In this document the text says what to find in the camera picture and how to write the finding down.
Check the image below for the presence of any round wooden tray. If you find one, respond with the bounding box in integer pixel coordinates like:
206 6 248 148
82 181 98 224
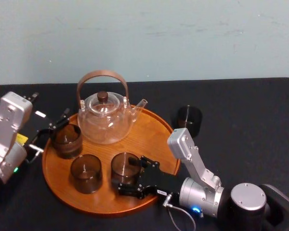
41 104 182 215

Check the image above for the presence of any thin cable at gripper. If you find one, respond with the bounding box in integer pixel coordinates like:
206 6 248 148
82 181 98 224
26 128 54 165
162 194 198 231

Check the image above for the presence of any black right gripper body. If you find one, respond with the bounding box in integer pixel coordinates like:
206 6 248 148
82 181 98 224
136 165 184 201

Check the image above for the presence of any black table cloth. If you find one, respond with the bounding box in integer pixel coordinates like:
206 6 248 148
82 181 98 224
0 77 289 231

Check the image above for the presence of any glass teapot with wooden handle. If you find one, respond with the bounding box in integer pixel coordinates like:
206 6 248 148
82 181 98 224
76 69 149 145

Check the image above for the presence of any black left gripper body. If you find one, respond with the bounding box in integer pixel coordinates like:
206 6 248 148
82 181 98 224
18 110 55 151

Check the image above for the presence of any thin cable at left gripper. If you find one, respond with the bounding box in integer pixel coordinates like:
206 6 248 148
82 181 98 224
26 128 54 165

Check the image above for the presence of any thin cable at right gripper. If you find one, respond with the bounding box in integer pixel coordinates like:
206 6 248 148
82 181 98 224
162 194 198 231

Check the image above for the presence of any glass lid with brown knob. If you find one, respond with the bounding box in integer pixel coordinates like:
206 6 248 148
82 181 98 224
89 91 117 114

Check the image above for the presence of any smoky brown drinking glass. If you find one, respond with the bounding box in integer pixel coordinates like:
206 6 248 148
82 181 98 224
70 154 103 194
110 152 142 191
175 104 204 138
51 123 84 160

